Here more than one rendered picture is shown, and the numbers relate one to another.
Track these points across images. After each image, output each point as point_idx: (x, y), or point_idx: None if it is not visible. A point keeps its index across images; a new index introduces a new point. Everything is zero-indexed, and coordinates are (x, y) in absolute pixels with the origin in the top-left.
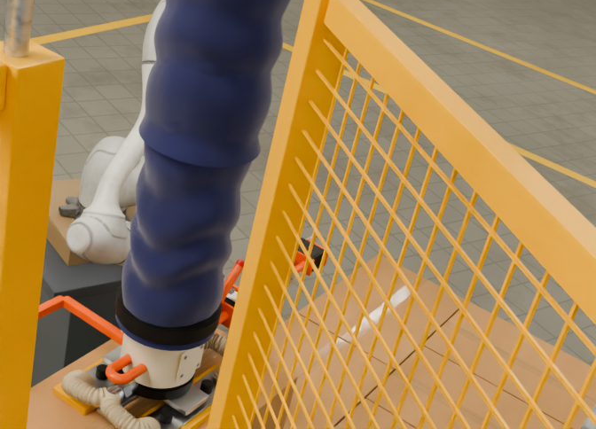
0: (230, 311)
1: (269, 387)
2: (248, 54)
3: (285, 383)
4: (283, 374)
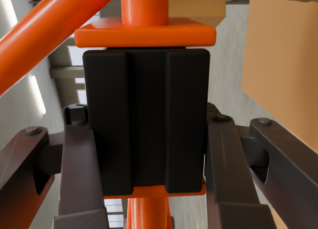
0: (115, 18)
1: (254, 19)
2: None
3: (245, 54)
4: (249, 77)
